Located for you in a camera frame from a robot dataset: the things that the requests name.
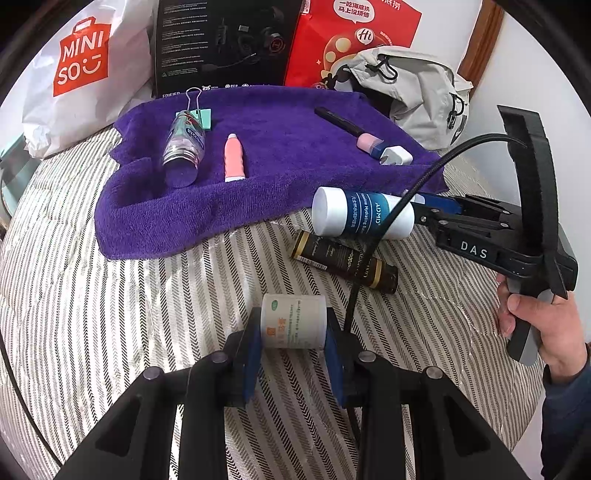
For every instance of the brown gold bottle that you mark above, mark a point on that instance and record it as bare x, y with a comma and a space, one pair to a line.
341, 261

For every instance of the person's right forearm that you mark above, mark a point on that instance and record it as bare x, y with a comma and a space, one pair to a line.
572, 415

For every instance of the green binder clip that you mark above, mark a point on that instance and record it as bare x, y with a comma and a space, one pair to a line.
205, 119

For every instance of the clear plastic bottle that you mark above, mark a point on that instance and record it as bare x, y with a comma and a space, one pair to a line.
182, 152

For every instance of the pink eraser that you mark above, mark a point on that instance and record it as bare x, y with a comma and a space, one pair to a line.
367, 141

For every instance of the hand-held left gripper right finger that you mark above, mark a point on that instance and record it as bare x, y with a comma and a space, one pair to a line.
333, 355

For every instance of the black cardboard box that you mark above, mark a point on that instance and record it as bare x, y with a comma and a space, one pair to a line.
207, 46

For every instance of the purple towel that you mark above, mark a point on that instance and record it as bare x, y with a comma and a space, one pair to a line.
277, 161

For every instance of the pink tube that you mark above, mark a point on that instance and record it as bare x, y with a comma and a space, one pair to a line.
234, 159

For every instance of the white charger plug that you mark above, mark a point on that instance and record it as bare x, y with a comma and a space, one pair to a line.
397, 156

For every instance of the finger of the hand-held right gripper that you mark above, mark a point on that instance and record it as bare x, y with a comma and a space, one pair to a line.
438, 224
434, 201

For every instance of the striped bed quilt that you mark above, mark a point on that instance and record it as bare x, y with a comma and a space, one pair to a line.
115, 323

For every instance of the white plastic shopping bag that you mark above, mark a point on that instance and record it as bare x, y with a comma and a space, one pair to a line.
120, 69

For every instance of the red paper bag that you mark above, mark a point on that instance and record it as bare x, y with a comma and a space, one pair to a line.
314, 50

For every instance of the teal container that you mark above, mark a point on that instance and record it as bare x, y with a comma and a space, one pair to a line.
9, 147

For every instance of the person's right hand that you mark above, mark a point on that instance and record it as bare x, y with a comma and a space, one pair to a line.
563, 337

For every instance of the black stick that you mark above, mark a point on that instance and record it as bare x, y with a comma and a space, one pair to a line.
337, 119

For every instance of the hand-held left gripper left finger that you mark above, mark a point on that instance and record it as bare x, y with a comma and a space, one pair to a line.
251, 355

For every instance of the wooden door frame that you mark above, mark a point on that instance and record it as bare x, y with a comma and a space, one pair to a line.
485, 37

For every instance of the white jar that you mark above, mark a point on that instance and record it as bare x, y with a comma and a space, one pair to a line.
293, 323

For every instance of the blue and white bottle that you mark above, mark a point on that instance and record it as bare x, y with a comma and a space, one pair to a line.
360, 212

